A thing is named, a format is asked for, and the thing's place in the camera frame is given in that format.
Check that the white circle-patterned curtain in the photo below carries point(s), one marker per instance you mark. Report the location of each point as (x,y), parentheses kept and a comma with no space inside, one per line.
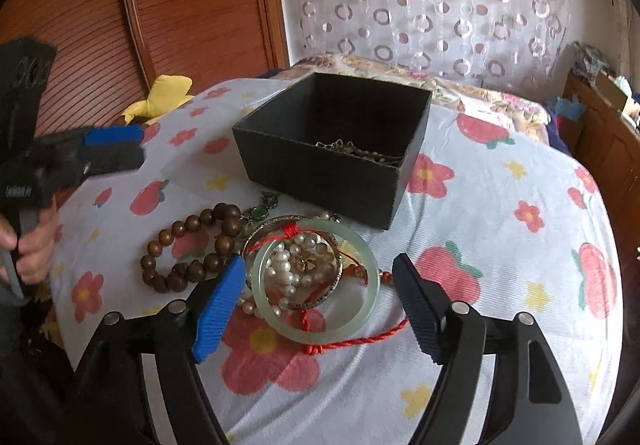
(425,0)

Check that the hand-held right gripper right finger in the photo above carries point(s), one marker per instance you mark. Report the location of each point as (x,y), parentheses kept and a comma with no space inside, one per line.
(417,310)

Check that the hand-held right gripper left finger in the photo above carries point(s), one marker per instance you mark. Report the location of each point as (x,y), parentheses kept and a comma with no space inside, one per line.
(220,305)

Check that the pale green jade bangle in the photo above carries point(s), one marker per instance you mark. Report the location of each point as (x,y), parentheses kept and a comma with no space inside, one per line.
(315,281)

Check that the floral bed sheet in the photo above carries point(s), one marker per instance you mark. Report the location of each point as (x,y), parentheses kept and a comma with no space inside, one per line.
(450,245)

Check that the person's left hand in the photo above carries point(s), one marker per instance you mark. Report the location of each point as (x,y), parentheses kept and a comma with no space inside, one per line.
(35,247)

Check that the wooden cabinet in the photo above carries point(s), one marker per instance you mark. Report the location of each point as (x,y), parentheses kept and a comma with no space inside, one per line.
(602,140)

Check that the wooden headboard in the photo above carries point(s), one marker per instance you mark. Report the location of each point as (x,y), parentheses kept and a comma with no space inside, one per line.
(165,0)

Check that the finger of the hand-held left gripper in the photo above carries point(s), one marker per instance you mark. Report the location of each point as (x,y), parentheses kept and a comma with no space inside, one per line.
(112,136)
(112,160)

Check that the yellow cloth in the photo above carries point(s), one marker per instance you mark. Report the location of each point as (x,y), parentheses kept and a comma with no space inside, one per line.
(157,100)

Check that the floral quilt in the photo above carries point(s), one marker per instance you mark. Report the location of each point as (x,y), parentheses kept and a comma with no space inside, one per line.
(450,90)

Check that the silver bangle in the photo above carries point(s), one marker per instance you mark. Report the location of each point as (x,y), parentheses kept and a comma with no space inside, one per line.
(300,275)

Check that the black cardboard box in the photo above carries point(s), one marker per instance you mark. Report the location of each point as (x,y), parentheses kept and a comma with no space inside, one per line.
(332,145)

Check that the clutter on cabinet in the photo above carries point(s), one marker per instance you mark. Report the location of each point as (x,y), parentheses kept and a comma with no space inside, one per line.
(605,75)

